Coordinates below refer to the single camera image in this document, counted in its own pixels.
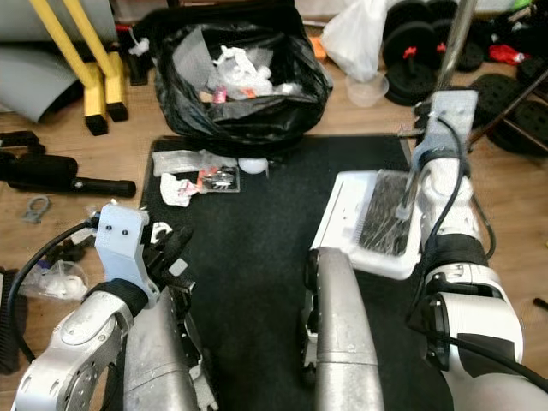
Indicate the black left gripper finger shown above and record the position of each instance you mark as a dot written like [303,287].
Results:
[183,246]
[161,255]

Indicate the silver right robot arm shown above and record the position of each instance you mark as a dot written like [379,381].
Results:
[449,201]

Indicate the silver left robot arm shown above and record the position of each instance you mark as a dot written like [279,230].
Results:
[77,342]

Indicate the black floor mat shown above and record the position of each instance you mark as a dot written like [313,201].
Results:
[265,231]

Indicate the crumpled white paper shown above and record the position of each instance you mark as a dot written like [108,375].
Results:
[177,190]
[244,75]

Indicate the black dumbbell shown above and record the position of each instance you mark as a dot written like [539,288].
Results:
[428,34]
[407,81]

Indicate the silver left robot leg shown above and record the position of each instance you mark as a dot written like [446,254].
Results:
[163,368]

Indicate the silver robot leg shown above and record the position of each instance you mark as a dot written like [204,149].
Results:
[163,368]
[342,342]

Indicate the long clear plastic packet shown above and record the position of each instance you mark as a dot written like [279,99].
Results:
[180,163]

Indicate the clear plastic cup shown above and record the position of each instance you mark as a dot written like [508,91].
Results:
[368,90]

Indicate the black weight plate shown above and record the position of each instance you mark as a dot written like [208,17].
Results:
[533,133]
[501,94]

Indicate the clear bag with white part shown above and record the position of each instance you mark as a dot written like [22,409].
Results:
[64,281]

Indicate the small white ball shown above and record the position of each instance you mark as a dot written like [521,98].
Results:
[253,166]

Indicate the black trash bag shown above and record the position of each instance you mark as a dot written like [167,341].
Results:
[188,120]

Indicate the red cloth item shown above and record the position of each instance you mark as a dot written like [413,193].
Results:
[505,54]

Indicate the white plastic bag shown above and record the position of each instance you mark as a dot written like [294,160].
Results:
[355,38]

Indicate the black exercise bench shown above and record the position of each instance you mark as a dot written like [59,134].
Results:
[43,171]

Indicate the black bag pile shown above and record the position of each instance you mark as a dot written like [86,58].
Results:
[531,34]

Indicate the grey foam mat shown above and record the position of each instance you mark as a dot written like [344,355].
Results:
[43,86]

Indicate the silver right robot leg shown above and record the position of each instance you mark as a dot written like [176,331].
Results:
[342,342]

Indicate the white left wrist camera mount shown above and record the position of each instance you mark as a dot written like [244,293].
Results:
[124,244]

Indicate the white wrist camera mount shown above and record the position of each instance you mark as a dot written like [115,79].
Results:
[124,244]
[454,116]

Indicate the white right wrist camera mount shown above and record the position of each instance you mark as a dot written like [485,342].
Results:
[454,116]

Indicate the grey metal bracket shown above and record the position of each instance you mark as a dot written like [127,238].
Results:
[28,210]

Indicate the yellow metal frame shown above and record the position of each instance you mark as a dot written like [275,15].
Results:
[96,107]

